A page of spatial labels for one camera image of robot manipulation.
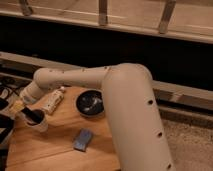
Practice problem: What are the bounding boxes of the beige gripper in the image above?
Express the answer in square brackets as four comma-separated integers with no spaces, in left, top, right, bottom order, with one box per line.
[9,99,41,123]

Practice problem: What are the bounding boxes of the metal window rail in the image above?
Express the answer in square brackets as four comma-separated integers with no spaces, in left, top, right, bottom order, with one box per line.
[0,0,213,44]

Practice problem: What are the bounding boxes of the black round bowl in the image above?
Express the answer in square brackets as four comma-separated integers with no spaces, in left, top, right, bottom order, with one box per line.
[76,90,104,118]

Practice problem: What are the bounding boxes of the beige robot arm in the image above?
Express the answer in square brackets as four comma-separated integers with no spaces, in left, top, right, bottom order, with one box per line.
[10,63,176,171]

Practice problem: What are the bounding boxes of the black cables at left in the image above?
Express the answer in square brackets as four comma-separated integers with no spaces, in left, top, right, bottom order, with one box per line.
[0,75,24,158]

